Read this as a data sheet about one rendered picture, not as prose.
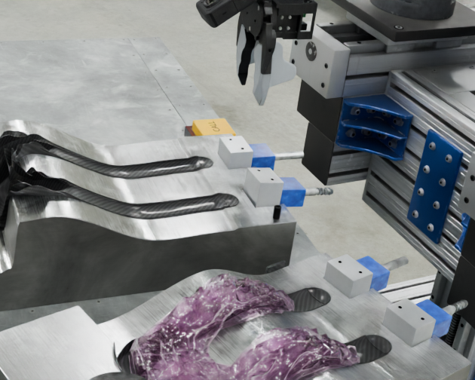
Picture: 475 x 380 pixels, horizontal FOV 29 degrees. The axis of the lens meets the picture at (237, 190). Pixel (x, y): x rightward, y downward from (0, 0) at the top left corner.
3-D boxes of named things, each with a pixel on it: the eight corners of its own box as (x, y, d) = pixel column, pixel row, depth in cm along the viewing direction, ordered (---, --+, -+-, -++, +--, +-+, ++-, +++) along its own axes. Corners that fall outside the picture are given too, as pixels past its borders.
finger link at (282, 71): (298, 107, 129) (301, 41, 127) (260, 109, 127) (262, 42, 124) (289, 103, 132) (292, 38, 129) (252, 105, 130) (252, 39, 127)
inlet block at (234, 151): (293, 161, 145) (298, 131, 142) (306, 177, 141) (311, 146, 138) (216, 168, 140) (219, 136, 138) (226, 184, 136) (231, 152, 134)
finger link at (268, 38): (275, 75, 125) (277, 10, 123) (265, 76, 124) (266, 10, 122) (262, 71, 129) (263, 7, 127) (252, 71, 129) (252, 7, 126)
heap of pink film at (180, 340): (277, 287, 116) (285, 236, 112) (375, 370, 105) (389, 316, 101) (98, 356, 101) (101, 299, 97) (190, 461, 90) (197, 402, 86)
